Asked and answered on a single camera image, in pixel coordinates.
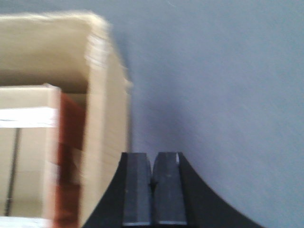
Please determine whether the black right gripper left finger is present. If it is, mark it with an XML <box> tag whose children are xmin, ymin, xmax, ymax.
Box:
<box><xmin>83</xmin><ymin>152</ymin><xmax>152</xmax><ymax>228</ymax></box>

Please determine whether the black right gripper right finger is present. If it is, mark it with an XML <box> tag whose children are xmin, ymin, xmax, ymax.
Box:
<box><xmin>153</xmin><ymin>152</ymin><xmax>260</xmax><ymax>228</ymax></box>

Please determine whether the cardboard box red flap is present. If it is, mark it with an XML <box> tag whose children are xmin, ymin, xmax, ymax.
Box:
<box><xmin>0</xmin><ymin>84</ymin><xmax>85</xmax><ymax>228</ymax></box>

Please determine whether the large brown cardboard box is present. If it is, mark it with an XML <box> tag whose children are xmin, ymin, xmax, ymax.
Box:
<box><xmin>0</xmin><ymin>12</ymin><xmax>130</xmax><ymax>228</ymax></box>

